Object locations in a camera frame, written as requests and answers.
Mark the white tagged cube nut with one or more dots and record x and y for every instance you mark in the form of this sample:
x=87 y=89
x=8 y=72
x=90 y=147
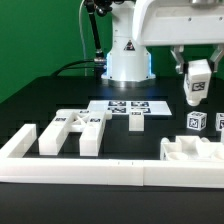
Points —
x=219 y=121
x=196 y=120

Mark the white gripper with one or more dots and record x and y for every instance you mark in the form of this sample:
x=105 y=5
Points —
x=180 y=22

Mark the white U-shaped obstacle fence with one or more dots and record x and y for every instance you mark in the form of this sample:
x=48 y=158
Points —
x=16 y=166

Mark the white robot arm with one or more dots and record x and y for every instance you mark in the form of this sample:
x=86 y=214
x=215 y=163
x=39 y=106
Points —
x=128 y=62

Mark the white chair seat part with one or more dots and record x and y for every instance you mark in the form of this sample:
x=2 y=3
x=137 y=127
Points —
x=191 y=148

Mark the white chair back frame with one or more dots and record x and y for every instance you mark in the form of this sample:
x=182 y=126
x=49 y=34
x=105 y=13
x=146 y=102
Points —
x=90 y=124

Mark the white fiducial marker sheet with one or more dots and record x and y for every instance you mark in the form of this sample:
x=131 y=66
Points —
x=122 y=107

